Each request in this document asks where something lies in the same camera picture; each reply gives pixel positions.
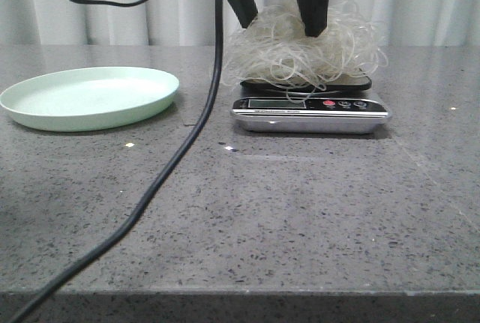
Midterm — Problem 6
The white vermicelli noodle bundle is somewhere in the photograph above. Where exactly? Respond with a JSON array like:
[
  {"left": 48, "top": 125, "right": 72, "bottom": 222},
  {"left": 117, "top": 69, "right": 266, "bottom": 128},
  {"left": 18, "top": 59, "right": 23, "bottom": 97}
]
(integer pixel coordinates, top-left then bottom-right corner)
[{"left": 221, "top": 0, "right": 388, "bottom": 94}]

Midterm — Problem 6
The black silver kitchen scale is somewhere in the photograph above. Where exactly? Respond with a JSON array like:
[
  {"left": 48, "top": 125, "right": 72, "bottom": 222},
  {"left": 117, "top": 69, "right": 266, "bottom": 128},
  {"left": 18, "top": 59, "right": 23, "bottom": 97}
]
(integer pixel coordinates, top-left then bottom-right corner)
[{"left": 231, "top": 76, "right": 392, "bottom": 134}]

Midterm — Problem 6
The white pleated curtain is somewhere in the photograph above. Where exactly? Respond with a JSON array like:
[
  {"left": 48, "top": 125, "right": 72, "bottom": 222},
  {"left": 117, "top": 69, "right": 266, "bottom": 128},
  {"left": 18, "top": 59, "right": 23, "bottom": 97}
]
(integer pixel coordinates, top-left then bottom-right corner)
[{"left": 1, "top": 0, "right": 479, "bottom": 46}]

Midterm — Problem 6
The light green round plate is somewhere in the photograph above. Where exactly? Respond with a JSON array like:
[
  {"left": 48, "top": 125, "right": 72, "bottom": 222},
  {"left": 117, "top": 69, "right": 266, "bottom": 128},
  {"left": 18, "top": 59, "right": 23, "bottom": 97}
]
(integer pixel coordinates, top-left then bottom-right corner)
[{"left": 1, "top": 67, "right": 179, "bottom": 132}]

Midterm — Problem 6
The black cable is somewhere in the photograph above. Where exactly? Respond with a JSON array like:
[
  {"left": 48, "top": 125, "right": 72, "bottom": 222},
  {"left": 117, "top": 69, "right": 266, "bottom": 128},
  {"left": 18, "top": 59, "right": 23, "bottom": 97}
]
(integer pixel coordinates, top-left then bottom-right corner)
[{"left": 6, "top": 0, "right": 225, "bottom": 323}]

